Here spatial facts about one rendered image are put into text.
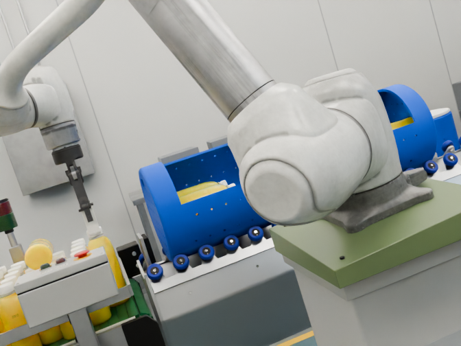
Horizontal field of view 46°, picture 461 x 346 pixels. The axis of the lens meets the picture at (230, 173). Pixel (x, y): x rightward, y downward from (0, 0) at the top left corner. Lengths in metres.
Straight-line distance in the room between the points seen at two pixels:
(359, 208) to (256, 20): 4.27
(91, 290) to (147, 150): 3.69
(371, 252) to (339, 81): 0.30
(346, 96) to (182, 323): 0.81
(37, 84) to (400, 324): 0.98
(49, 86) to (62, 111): 0.07
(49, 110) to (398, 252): 0.89
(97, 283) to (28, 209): 3.71
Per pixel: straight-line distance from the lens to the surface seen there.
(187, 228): 1.46
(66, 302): 1.26
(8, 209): 1.92
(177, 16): 0.89
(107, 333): 1.40
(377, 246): 0.92
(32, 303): 1.26
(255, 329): 1.62
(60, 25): 1.26
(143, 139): 4.88
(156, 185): 1.46
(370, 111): 0.98
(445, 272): 1.03
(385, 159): 1.01
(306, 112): 0.83
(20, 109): 1.33
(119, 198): 4.89
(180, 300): 1.50
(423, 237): 0.94
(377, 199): 1.02
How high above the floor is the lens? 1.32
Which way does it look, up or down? 6 degrees down
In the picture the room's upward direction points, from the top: 17 degrees counter-clockwise
